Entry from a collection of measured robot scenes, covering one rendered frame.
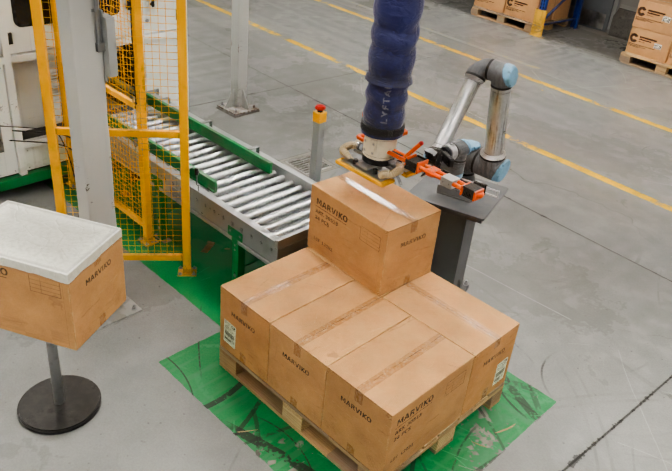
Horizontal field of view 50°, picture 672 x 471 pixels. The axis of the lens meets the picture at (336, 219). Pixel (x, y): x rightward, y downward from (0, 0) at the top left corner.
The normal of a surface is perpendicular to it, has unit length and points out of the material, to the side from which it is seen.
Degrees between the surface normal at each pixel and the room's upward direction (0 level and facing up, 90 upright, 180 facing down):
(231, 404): 0
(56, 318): 90
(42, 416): 0
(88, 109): 90
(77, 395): 0
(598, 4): 90
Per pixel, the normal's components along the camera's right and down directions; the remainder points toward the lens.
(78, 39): 0.70, 0.41
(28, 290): -0.29, 0.46
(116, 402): 0.08, -0.86
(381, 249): -0.75, 0.27
